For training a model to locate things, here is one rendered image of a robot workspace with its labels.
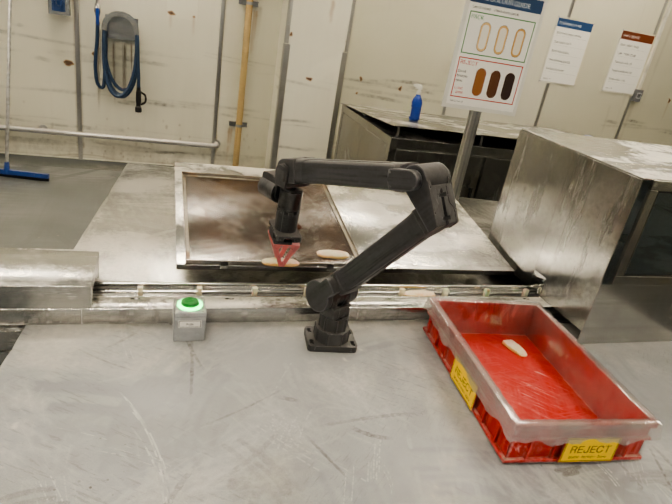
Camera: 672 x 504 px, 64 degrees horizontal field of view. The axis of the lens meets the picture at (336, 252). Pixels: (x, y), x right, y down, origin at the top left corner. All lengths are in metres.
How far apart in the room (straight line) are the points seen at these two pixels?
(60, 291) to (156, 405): 0.36
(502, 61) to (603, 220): 0.97
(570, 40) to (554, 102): 0.61
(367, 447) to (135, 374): 0.49
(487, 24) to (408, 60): 3.13
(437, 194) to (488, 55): 1.35
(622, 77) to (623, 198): 5.25
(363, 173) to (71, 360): 0.71
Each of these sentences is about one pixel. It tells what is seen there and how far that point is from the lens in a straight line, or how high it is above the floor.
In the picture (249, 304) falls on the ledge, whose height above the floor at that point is 0.86.
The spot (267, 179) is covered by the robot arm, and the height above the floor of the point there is 1.14.
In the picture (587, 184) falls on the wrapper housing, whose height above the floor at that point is 1.23.
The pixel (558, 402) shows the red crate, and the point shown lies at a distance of 1.38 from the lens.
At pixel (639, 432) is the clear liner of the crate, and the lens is 1.25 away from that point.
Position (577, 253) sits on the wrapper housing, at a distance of 1.65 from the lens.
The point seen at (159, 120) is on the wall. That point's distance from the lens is 5.04.
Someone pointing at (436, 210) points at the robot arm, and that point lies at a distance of 1.01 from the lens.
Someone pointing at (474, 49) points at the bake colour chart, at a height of 1.50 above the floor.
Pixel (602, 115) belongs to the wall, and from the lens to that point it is 6.75.
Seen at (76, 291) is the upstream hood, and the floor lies 0.91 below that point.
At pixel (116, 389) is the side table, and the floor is 0.82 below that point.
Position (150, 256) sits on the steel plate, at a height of 0.82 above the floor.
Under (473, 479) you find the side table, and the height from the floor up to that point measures 0.82.
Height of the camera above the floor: 1.55
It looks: 24 degrees down
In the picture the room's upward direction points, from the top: 10 degrees clockwise
